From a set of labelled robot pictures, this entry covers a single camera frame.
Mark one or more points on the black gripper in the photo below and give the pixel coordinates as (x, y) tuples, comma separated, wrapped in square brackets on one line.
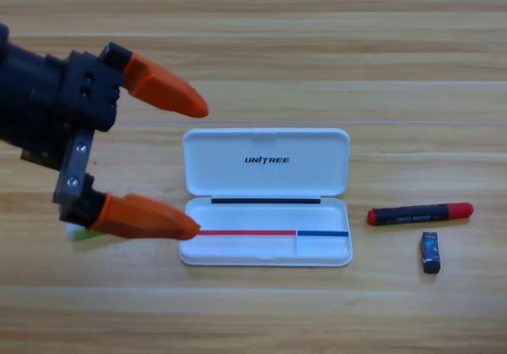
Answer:
[(47, 100)]

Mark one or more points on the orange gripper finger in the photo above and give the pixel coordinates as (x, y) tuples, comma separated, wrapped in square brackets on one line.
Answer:
[(146, 219)]

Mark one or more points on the green highlighter pen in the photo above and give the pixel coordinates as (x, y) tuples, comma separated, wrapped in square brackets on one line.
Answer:
[(79, 234)]

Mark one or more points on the red and black marker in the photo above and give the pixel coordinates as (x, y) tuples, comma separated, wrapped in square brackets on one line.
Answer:
[(416, 213)]

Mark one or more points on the small black eraser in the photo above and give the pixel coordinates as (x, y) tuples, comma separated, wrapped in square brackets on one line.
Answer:
[(431, 253)]

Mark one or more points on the white Unitree pencil case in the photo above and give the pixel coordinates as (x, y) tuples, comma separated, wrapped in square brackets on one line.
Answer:
[(265, 172)]

